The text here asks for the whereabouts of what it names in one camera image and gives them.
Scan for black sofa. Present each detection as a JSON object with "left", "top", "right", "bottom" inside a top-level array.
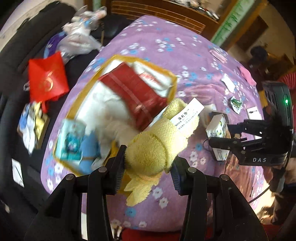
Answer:
[{"left": 0, "top": 2, "right": 132, "bottom": 241}]

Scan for white paper card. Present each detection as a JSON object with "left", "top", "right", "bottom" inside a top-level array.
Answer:
[{"left": 171, "top": 98, "right": 204, "bottom": 131}]

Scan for red gift bag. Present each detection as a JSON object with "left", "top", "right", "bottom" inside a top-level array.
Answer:
[{"left": 28, "top": 51, "right": 69, "bottom": 113}]

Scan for clear plastic bag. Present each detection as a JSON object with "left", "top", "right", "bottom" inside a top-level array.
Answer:
[{"left": 44, "top": 6, "right": 107, "bottom": 64}]

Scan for blue fluffy cloth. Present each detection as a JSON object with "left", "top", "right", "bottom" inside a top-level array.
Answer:
[{"left": 79, "top": 132, "right": 101, "bottom": 174}]

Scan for wooden cabinet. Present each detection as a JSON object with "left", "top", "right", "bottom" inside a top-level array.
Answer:
[{"left": 98, "top": 1, "right": 268, "bottom": 51}]

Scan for white paper sheet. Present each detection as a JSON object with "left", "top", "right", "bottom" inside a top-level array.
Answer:
[{"left": 246, "top": 106, "right": 262, "bottom": 120}]

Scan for pink cloth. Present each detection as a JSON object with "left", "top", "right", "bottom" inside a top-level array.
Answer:
[{"left": 239, "top": 66, "right": 257, "bottom": 86}]

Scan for white printed packet in box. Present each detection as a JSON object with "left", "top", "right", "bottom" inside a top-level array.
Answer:
[{"left": 131, "top": 61, "right": 173, "bottom": 97}]

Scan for purple floral tablecloth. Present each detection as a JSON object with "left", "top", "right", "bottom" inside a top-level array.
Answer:
[{"left": 41, "top": 16, "right": 266, "bottom": 232}]

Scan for person in red sweater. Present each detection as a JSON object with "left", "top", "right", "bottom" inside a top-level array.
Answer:
[{"left": 248, "top": 45, "right": 296, "bottom": 110}]

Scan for white lemon-print tissue pack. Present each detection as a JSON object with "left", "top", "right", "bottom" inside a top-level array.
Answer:
[{"left": 206, "top": 113, "right": 230, "bottom": 161}]

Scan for beige sock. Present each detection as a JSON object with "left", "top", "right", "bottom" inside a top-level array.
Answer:
[{"left": 75, "top": 84, "right": 139, "bottom": 146}]

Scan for green white packet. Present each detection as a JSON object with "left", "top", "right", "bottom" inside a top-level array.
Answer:
[{"left": 230, "top": 96, "right": 243, "bottom": 114}]

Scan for yellow towel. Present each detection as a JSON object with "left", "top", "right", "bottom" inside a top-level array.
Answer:
[{"left": 124, "top": 98, "right": 194, "bottom": 206}]

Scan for yellow shallow box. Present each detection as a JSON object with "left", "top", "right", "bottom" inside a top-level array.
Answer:
[{"left": 52, "top": 55, "right": 177, "bottom": 176}]

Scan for red velvet pouch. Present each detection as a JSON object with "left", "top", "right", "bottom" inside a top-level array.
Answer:
[{"left": 99, "top": 62, "right": 167, "bottom": 131}]

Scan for teal tissue pack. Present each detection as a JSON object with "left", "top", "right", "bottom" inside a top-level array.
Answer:
[{"left": 55, "top": 118, "right": 86, "bottom": 162}]

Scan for pink pencil case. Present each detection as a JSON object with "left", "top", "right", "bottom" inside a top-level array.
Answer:
[{"left": 209, "top": 48, "right": 227, "bottom": 63}]

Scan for white sachet packet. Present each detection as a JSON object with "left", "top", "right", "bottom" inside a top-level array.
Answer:
[{"left": 221, "top": 73, "right": 235, "bottom": 93}]

